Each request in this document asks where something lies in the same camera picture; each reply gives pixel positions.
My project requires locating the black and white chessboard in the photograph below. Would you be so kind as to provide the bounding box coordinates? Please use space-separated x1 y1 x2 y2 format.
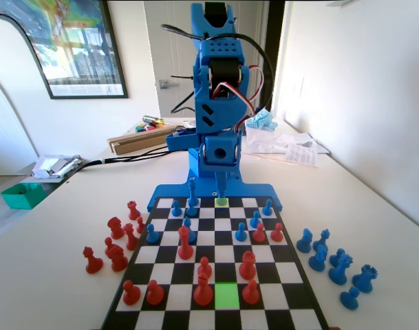
100 196 330 330

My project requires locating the red chess queen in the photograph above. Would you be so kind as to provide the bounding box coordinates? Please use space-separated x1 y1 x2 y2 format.
238 250 258 280

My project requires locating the clear bag of blue parts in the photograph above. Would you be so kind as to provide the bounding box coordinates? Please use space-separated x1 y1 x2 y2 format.
245 106 289 152

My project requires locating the long cardboard box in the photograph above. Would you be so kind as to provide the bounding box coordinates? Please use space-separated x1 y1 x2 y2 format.
107 124 185 155

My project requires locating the colourful marker set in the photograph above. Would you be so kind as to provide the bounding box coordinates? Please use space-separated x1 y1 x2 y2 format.
135 120 174 134

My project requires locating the printed paper sheet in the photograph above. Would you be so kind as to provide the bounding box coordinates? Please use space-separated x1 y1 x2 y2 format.
283 142 320 168

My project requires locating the white paper stack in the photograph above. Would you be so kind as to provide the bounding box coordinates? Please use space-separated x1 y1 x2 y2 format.
246 132 330 155

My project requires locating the white door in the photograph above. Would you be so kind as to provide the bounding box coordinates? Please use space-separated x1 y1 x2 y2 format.
143 0 267 120

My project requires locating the pile of papers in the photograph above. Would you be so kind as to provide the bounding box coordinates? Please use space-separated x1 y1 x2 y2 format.
32 154 83 179

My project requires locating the black framed poster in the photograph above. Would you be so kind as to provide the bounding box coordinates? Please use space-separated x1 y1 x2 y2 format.
23 0 129 100

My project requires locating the green plastic bin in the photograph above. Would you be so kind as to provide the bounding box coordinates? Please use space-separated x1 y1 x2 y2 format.
0 181 47 210

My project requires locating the blue arm base plate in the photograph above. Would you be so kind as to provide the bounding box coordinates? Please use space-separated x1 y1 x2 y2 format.
147 171 284 212

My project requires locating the black table cable bundle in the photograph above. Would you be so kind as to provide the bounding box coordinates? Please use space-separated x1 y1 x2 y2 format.
67 142 189 178

